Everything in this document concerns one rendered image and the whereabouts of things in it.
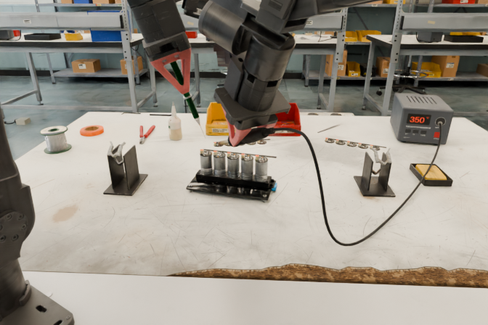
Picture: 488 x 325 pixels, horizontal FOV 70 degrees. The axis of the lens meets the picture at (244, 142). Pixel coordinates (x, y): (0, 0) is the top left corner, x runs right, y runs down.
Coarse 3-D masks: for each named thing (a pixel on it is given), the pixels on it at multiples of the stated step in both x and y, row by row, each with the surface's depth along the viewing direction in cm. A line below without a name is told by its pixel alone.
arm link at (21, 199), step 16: (0, 112) 36; (0, 128) 36; (0, 144) 36; (0, 160) 36; (0, 176) 36; (16, 176) 38; (0, 192) 36; (16, 192) 38; (0, 208) 37; (16, 208) 38; (32, 208) 40; (32, 224) 40
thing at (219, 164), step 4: (216, 160) 67; (220, 160) 67; (224, 160) 68; (216, 164) 68; (220, 164) 67; (224, 164) 68; (216, 168) 68; (220, 168) 68; (224, 168) 68; (216, 172) 68; (220, 172) 68; (224, 172) 69
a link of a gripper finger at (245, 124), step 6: (240, 120) 49; (246, 120) 49; (252, 120) 49; (258, 120) 50; (264, 120) 51; (270, 120) 52; (276, 120) 52; (240, 126) 49; (246, 126) 50; (252, 126) 50; (258, 126) 54; (264, 126) 53; (270, 126) 53
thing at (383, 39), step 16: (400, 0) 264; (400, 16) 269; (400, 48) 277; (416, 48) 277; (432, 48) 276; (448, 48) 275; (464, 48) 275; (480, 48) 274; (368, 64) 345; (368, 80) 351; (368, 96) 345; (384, 96) 299; (384, 112) 302; (464, 112) 299; (480, 112) 298
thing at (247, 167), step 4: (252, 160) 66; (244, 164) 66; (248, 164) 66; (252, 164) 66; (244, 168) 66; (248, 168) 66; (252, 168) 67; (244, 172) 67; (248, 172) 67; (252, 172) 67; (244, 176) 67; (248, 176) 67; (252, 176) 67
